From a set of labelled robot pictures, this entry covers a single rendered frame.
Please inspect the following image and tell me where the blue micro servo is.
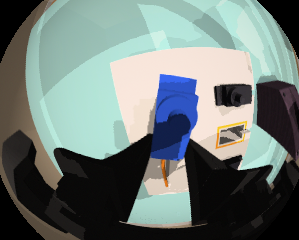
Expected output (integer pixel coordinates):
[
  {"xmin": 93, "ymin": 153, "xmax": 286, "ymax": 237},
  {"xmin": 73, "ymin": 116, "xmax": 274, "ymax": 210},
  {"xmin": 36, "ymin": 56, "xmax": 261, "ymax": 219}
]
[{"xmin": 150, "ymin": 73, "xmax": 198, "ymax": 187}]

